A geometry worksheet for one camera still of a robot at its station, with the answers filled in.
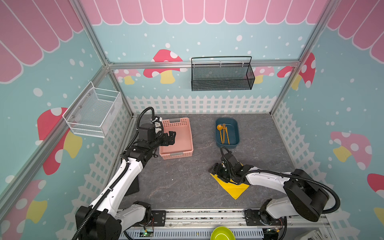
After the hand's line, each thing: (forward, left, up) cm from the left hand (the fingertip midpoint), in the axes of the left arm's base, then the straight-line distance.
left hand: (168, 135), depth 79 cm
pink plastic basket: (+6, -6, -21) cm, 22 cm away
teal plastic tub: (+25, -42, -22) cm, 53 cm away
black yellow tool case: (-21, +19, -21) cm, 36 cm away
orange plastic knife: (+17, -37, -21) cm, 46 cm away
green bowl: (-41, -28, -21) cm, 54 cm away
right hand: (-12, -24, -19) cm, 33 cm away
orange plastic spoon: (+24, -32, -21) cm, 45 cm away
